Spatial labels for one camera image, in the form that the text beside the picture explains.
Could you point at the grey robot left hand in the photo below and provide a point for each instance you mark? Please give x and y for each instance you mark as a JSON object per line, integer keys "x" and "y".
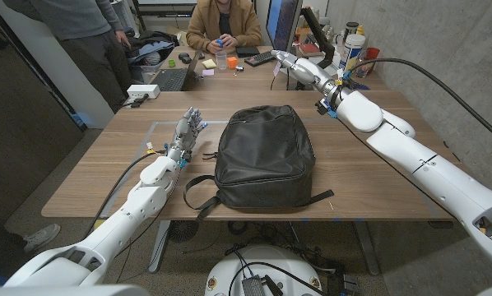
{"x": 184, "y": 133}

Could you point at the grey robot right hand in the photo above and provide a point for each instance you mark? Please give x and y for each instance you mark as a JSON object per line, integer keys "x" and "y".
{"x": 307, "y": 74}

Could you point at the small blue ball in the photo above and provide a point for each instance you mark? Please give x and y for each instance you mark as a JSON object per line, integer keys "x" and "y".
{"x": 220, "y": 42}

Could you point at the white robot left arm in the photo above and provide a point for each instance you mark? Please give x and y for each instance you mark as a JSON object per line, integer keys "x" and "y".
{"x": 114, "y": 226}

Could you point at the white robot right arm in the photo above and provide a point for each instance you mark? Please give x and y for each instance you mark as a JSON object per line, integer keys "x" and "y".
{"x": 435, "y": 172}

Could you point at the black backpack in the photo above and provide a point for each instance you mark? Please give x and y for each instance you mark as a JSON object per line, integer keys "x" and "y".
{"x": 266, "y": 156}

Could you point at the red book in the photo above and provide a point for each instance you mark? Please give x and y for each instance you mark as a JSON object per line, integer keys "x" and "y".
{"x": 309, "y": 48}

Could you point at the pink note on monitor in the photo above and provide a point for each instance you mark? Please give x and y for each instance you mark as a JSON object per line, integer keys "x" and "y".
{"x": 277, "y": 69}

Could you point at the white canister blue label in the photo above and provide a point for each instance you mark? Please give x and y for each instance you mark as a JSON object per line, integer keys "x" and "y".
{"x": 351, "y": 51}

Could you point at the black keyboard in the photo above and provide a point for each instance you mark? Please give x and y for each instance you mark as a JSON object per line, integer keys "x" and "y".
{"x": 259, "y": 58}

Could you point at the computer monitor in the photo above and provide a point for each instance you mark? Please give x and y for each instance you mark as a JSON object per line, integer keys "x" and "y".
{"x": 285, "y": 24}

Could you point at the clear drinking glass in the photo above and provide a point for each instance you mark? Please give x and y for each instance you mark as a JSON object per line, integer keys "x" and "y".
{"x": 363, "y": 69}

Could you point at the black laptop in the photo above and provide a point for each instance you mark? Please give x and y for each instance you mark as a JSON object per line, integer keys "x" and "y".
{"x": 172, "y": 79}

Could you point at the white power strip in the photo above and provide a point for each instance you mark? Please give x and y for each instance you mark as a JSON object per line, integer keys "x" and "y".
{"x": 143, "y": 91}

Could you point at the black-lidded jar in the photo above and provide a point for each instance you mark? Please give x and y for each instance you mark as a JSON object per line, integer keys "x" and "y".
{"x": 351, "y": 29}

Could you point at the black wallet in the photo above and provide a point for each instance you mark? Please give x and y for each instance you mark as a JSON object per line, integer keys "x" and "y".
{"x": 247, "y": 51}

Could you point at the pink sticky note pad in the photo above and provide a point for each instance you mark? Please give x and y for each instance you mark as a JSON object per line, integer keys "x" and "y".
{"x": 208, "y": 72}

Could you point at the yellow bottle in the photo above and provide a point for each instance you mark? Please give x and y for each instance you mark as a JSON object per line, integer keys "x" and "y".
{"x": 360, "y": 30}

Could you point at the red cup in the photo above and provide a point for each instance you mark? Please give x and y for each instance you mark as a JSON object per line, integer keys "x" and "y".
{"x": 372, "y": 53}

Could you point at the small metal clip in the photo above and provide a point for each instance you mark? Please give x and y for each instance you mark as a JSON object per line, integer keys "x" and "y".
{"x": 238, "y": 69}

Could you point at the small green cup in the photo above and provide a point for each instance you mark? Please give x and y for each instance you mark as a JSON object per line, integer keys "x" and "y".
{"x": 171, "y": 63}

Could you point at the yellow sticky note pad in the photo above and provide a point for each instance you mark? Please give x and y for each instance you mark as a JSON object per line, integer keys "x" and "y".
{"x": 209, "y": 63}

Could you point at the orange cube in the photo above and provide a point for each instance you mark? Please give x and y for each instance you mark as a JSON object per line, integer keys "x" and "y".
{"x": 232, "y": 63}

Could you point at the clear plastic cup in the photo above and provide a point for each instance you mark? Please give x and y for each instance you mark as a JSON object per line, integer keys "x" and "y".
{"x": 221, "y": 61}

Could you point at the black and blue bag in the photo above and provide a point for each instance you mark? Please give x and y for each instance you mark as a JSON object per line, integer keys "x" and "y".
{"x": 151, "y": 47}

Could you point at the black round fan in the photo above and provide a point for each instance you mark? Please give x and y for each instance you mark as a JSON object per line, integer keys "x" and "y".
{"x": 183, "y": 231}

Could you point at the person in tan jacket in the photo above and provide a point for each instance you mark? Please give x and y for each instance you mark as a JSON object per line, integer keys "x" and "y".
{"x": 207, "y": 24}

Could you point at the grey table leg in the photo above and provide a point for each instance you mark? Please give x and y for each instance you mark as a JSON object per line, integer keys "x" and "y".
{"x": 159, "y": 246}
{"x": 366, "y": 246}

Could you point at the person in grey sweater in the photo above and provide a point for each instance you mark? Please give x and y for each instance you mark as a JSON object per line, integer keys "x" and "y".
{"x": 85, "y": 49}

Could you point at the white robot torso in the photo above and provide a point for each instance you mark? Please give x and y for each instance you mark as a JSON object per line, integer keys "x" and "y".
{"x": 279, "y": 267}

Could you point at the grey metal torso module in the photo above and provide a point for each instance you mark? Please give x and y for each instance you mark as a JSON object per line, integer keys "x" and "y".
{"x": 253, "y": 286}

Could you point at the person in white sneaker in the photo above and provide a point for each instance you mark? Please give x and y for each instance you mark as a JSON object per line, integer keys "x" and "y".
{"x": 40, "y": 237}

